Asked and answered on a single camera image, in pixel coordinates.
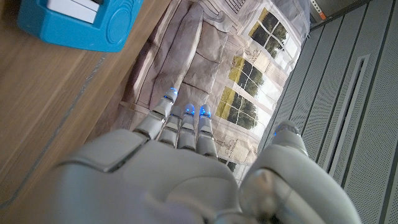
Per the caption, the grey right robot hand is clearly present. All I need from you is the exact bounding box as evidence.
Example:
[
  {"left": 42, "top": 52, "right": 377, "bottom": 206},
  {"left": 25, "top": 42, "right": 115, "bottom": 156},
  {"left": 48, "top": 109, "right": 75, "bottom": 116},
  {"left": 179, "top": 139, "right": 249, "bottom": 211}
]
[{"left": 0, "top": 86, "right": 363, "bottom": 224}]

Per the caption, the blue toy piano keyboard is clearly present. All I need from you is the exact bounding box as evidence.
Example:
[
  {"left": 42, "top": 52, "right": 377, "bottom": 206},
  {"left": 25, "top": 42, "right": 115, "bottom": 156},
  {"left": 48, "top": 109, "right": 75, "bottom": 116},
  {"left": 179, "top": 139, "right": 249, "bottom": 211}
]
[{"left": 17, "top": 0, "right": 146, "bottom": 53}]

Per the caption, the printed sofa room backdrop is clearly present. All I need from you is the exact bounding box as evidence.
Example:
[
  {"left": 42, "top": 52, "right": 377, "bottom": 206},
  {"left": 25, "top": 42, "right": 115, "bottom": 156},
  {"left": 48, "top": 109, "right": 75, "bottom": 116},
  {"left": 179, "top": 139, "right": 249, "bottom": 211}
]
[{"left": 90, "top": 0, "right": 312, "bottom": 184}]

